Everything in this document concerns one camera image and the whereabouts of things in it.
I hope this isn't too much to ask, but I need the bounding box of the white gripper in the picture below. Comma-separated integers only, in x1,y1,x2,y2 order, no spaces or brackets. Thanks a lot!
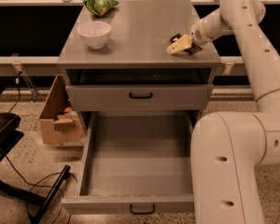
167,20,212,54

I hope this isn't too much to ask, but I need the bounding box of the black rxbar chocolate bar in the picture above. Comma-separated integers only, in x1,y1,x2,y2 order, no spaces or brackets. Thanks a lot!
181,40,202,54

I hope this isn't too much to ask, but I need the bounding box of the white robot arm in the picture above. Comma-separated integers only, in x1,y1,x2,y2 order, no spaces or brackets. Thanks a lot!
167,0,280,224

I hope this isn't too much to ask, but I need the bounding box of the grey drawer cabinet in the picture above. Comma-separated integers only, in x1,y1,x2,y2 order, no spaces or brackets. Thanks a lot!
58,0,221,126

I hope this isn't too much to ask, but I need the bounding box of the closed grey middle drawer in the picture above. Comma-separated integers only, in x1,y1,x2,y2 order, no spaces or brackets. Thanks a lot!
66,85,213,111

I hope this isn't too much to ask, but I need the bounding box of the open grey bottom drawer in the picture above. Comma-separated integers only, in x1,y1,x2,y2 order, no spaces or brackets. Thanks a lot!
63,111,194,215

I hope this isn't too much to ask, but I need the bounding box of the white ceramic bowl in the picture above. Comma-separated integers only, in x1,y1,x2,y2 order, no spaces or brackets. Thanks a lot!
77,21,111,49

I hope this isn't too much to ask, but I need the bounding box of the green chip bag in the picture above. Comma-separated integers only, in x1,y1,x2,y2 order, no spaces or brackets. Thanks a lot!
82,0,119,17

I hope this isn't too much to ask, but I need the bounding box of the brown cardboard box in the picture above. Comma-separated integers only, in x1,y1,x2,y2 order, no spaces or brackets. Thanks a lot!
39,75,84,146

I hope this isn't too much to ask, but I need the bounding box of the metal railing beam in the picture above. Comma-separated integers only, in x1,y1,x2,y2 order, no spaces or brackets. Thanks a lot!
0,56,245,77

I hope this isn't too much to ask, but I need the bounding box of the black stand frame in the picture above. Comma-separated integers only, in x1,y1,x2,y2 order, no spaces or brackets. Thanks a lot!
0,87,72,224

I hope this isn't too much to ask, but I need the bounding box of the black floor cable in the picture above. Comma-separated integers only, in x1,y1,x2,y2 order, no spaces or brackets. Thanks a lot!
4,154,78,224

